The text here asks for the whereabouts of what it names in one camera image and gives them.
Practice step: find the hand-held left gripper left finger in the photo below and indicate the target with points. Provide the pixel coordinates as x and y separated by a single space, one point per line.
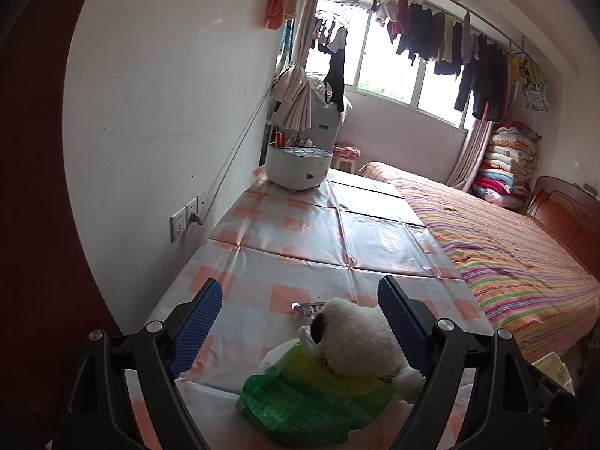
197 323

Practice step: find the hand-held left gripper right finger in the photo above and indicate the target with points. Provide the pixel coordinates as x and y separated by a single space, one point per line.
403 323

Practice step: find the white plush toy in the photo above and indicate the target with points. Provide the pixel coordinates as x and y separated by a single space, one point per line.
356 337

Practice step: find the green wet wipes packet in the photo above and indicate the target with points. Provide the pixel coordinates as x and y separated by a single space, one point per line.
300 398

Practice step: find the cream plastic bin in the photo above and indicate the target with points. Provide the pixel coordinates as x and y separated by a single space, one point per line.
558 370

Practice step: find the bed with striped sheet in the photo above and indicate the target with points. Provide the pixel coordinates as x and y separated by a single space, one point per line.
506 253

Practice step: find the pink stool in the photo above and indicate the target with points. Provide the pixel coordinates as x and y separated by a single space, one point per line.
346 157

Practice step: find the beige window curtain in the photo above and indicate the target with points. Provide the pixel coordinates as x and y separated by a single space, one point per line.
468 154

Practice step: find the white utensil holder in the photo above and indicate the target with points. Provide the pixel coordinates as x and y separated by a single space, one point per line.
297 168

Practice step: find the stack of folded quilts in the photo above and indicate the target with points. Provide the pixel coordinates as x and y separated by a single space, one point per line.
506 164

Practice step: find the wooden headboard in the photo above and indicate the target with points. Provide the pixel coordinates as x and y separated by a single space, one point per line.
567 215

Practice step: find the bundle of chopsticks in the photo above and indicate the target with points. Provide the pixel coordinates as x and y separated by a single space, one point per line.
290 140

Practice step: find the dark red door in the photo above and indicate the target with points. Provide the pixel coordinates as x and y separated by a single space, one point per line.
33 197

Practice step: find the grey washing machine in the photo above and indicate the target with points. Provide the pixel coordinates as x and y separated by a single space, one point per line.
326 126

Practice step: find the tied striped beige curtain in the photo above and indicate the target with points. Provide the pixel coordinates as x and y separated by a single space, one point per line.
293 93

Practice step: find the window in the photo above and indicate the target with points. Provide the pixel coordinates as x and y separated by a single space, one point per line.
375 70

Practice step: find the black hanging garment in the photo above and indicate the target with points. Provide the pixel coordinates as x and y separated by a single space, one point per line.
336 75

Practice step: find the floral hanging garment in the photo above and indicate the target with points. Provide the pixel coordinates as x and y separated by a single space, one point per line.
534 86

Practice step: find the row of hanging clothes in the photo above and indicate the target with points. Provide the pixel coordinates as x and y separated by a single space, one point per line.
450 42

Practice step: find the sock drying hanger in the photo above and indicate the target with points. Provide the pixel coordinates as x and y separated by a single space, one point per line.
328 33

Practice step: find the wall socket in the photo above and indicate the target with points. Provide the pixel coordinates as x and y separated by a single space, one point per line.
187 213

